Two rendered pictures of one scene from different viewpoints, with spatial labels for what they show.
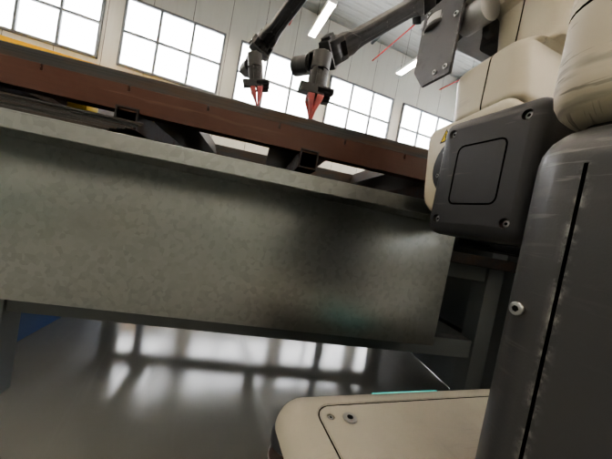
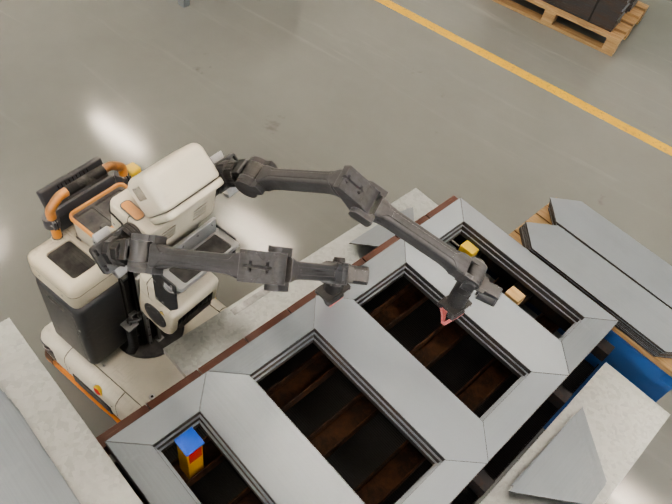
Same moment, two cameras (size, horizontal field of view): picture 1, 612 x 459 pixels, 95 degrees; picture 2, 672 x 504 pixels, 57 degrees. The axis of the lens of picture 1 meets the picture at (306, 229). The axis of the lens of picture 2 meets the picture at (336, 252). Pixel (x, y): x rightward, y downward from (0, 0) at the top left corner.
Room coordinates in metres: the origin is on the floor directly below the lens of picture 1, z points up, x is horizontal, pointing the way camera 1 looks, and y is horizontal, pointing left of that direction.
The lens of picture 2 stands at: (1.71, -0.76, 2.57)
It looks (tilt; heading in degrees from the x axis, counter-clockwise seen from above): 50 degrees down; 138
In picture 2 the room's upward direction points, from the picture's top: 13 degrees clockwise
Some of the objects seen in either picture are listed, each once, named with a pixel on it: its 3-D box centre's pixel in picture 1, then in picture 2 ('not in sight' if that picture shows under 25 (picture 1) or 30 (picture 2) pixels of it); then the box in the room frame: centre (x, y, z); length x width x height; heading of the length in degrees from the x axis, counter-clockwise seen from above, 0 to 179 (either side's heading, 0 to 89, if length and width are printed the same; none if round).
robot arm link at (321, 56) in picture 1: (319, 62); not in sight; (0.86, 0.05, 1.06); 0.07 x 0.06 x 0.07; 55
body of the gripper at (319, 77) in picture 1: (317, 83); (333, 284); (0.85, 0.05, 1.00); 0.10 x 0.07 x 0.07; 100
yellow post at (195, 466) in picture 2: not in sight; (190, 456); (1.06, -0.54, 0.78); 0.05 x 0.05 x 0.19; 11
